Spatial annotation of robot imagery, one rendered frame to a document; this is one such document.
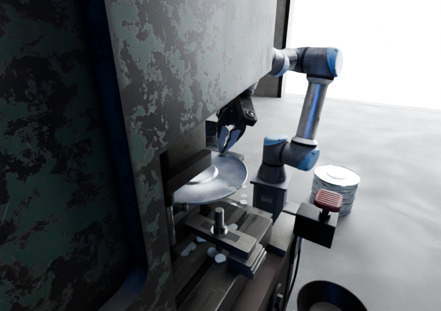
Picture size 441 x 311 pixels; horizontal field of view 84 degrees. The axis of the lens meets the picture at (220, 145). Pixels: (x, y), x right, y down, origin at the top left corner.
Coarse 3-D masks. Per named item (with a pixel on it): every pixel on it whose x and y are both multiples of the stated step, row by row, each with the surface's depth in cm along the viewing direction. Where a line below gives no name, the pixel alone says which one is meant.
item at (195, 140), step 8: (200, 128) 51; (184, 136) 47; (192, 136) 49; (200, 136) 52; (176, 144) 46; (184, 144) 48; (192, 144) 50; (200, 144) 53; (168, 152) 44; (176, 152) 46; (184, 152) 48; (192, 152) 51; (160, 160) 45; (168, 160) 45; (176, 160) 47; (184, 160) 49; (168, 168) 45
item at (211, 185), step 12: (216, 156) 75; (228, 156) 75; (216, 168) 68; (228, 168) 68; (240, 168) 68; (192, 180) 61; (204, 180) 61; (216, 180) 62; (228, 180) 62; (240, 180) 62; (180, 192) 57; (192, 192) 57; (204, 192) 57; (216, 192) 57; (228, 192) 57; (192, 204) 53
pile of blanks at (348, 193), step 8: (312, 184) 176; (320, 184) 166; (328, 184) 161; (312, 192) 177; (336, 192) 160; (344, 192) 159; (352, 192) 161; (312, 200) 176; (344, 200) 162; (352, 200) 165; (344, 208) 166
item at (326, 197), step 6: (318, 192) 61; (324, 192) 61; (330, 192) 61; (318, 198) 59; (324, 198) 59; (330, 198) 59; (336, 198) 59; (342, 198) 59; (318, 204) 58; (324, 204) 57; (330, 204) 57; (336, 204) 57; (324, 210) 60; (330, 210) 56; (336, 210) 56
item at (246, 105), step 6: (240, 96) 69; (246, 96) 71; (240, 102) 67; (246, 102) 68; (252, 102) 70; (240, 108) 66; (246, 108) 67; (252, 108) 68; (240, 114) 66; (246, 114) 65; (252, 114) 65; (240, 120) 65; (246, 120) 64; (252, 120) 65; (252, 126) 66
